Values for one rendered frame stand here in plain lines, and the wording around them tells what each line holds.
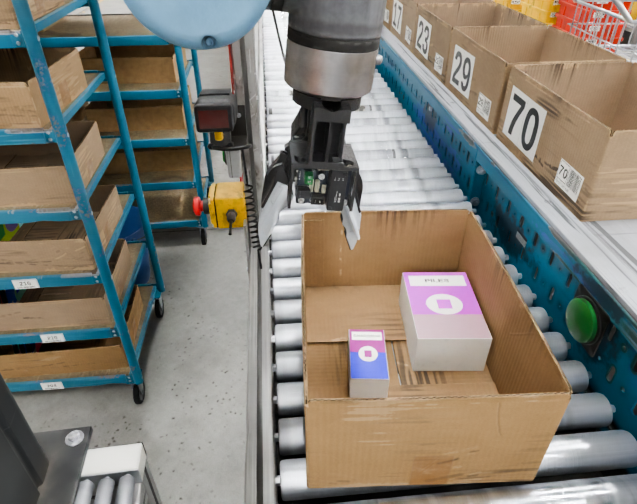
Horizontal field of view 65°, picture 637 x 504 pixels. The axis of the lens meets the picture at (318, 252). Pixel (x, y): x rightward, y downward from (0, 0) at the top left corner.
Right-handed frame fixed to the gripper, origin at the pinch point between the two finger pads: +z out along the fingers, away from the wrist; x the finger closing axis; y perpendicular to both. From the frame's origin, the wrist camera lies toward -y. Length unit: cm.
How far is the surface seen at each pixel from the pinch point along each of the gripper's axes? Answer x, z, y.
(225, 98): -11.9, -8.4, -27.6
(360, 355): 9.5, 18.3, 2.7
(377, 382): 11.3, 18.8, 7.3
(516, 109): 50, -4, -49
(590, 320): 44.1, 11.4, 1.8
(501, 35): 64, -10, -98
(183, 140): -35, 50, -146
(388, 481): 10.8, 22.4, 20.0
